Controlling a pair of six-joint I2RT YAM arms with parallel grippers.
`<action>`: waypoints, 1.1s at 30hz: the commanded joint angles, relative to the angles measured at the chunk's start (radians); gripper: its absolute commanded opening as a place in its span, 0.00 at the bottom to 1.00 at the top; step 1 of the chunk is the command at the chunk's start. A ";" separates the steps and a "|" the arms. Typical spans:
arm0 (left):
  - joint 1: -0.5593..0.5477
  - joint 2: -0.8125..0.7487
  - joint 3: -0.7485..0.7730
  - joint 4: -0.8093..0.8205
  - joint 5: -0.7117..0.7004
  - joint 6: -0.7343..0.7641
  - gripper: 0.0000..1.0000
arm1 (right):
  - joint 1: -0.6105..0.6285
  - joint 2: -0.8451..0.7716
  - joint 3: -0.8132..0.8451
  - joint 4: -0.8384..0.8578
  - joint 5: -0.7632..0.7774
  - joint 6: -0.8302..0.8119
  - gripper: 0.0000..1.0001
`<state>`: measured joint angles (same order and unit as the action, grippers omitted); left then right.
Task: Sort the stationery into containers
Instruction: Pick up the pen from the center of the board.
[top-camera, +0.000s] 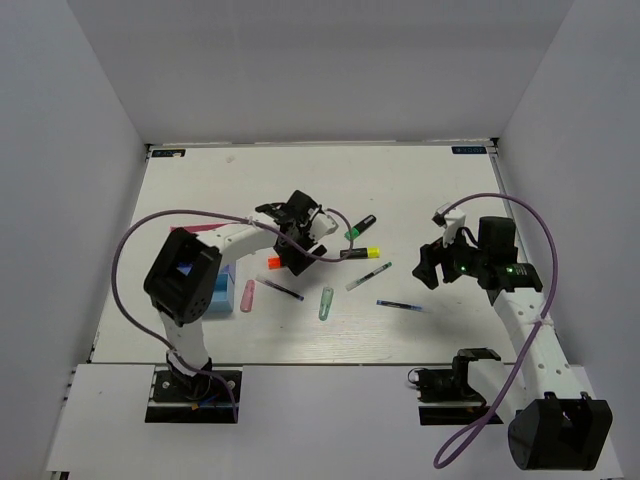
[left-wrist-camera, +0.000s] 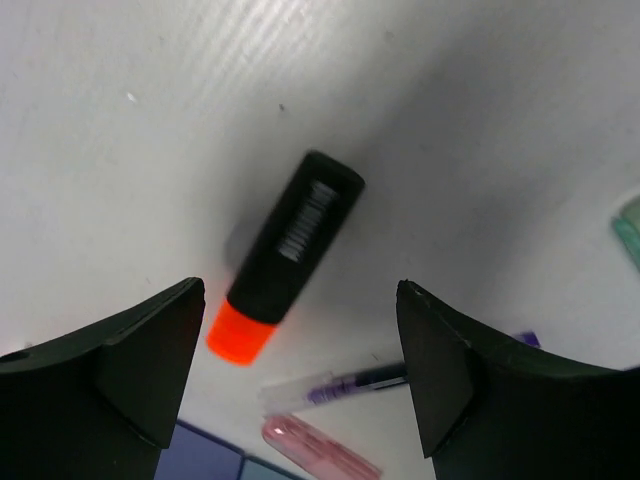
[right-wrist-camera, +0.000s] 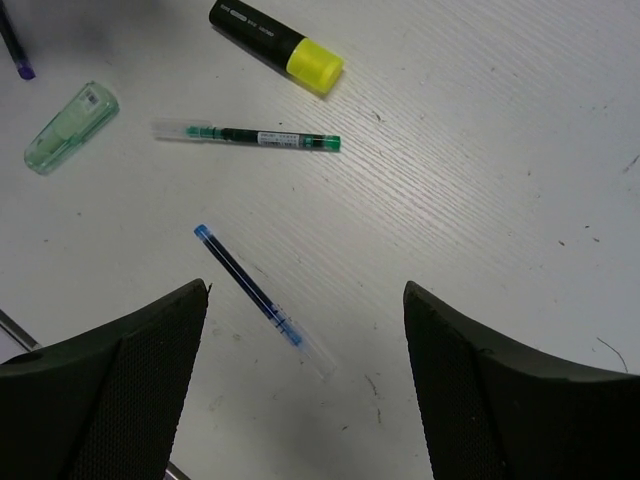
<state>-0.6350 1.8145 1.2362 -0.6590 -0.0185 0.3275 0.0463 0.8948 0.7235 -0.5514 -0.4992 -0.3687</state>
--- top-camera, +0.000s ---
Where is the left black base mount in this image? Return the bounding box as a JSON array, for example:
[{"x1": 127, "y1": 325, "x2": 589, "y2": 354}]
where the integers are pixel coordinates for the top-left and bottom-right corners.
[{"x1": 144, "y1": 368, "x2": 242, "y2": 425}]

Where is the yellow cap black highlighter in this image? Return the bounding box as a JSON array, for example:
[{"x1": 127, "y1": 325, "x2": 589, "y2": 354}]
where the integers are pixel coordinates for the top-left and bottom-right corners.
[{"x1": 339, "y1": 247, "x2": 380, "y2": 260}]

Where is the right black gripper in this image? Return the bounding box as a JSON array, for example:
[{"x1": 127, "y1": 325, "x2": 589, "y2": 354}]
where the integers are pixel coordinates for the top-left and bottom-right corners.
[{"x1": 412, "y1": 223, "x2": 488, "y2": 290}]

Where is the purple ink pen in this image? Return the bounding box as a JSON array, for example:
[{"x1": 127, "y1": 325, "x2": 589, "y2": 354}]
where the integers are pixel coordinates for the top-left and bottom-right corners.
[{"x1": 255, "y1": 276, "x2": 304, "y2": 301}]

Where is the table corner label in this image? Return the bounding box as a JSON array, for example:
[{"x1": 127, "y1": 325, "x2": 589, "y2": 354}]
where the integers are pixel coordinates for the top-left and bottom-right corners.
[
  {"x1": 451, "y1": 145, "x2": 487, "y2": 155},
  {"x1": 151, "y1": 149, "x2": 186, "y2": 158}
]

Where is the pink blue tiered organizer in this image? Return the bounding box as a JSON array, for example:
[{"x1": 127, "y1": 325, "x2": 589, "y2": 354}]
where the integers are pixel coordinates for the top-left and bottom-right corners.
[{"x1": 182, "y1": 223, "x2": 236, "y2": 316}]

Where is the pink eraser stick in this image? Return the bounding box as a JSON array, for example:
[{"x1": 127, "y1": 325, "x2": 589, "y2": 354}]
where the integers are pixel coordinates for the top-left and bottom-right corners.
[{"x1": 240, "y1": 279, "x2": 255, "y2": 313}]

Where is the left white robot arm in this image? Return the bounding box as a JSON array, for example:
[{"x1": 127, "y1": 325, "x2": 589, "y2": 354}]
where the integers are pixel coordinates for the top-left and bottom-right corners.
[{"x1": 143, "y1": 190, "x2": 338, "y2": 399}]

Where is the orange highlighter marker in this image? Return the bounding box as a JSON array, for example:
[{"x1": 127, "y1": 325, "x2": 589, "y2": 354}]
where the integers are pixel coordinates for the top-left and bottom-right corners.
[{"x1": 267, "y1": 256, "x2": 283, "y2": 270}]

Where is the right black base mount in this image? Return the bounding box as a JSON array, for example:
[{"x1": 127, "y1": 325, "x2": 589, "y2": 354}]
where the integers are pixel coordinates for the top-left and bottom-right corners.
[{"x1": 407, "y1": 348, "x2": 501, "y2": 426}]

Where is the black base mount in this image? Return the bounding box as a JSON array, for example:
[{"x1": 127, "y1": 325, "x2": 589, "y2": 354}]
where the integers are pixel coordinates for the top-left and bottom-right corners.
[
  {"x1": 144, "y1": 368, "x2": 242, "y2": 425},
  {"x1": 407, "y1": 348, "x2": 501, "y2": 426}
]

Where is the right table corner label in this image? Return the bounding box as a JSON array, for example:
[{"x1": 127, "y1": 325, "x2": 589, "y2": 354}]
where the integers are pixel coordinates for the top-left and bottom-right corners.
[{"x1": 451, "y1": 145, "x2": 487, "y2": 155}]

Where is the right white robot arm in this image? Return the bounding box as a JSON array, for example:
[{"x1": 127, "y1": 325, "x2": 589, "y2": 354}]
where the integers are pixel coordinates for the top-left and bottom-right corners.
[{"x1": 408, "y1": 211, "x2": 613, "y2": 471}]

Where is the green cap black highlighter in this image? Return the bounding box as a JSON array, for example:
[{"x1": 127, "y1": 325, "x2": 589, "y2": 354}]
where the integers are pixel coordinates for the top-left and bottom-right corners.
[{"x1": 344, "y1": 215, "x2": 377, "y2": 240}]

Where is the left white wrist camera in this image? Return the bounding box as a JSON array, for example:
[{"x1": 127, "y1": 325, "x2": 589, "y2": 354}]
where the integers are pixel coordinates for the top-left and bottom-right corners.
[{"x1": 307, "y1": 207, "x2": 338, "y2": 240}]

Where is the left table corner label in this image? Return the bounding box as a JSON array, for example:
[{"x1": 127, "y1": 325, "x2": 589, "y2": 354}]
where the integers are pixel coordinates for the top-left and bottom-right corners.
[{"x1": 151, "y1": 149, "x2": 186, "y2": 158}]

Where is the green ink clear pen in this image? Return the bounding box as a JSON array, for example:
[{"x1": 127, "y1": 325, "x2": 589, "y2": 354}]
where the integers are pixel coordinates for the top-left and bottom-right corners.
[{"x1": 345, "y1": 262, "x2": 393, "y2": 291}]

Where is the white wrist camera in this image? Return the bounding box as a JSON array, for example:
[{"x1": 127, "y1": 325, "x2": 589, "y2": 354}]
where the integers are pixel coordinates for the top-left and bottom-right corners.
[
  {"x1": 307, "y1": 207, "x2": 338, "y2": 240},
  {"x1": 432, "y1": 203, "x2": 466, "y2": 248}
]

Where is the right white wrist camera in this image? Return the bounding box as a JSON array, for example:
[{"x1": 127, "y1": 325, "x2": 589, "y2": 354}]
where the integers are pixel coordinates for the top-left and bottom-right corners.
[{"x1": 432, "y1": 203, "x2": 466, "y2": 248}]

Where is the blue ink pen right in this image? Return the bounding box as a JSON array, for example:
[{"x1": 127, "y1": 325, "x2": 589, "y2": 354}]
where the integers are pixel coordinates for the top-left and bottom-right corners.
[{"x1": 376, "y1": 300, "x2": 426, "y2": 313}]

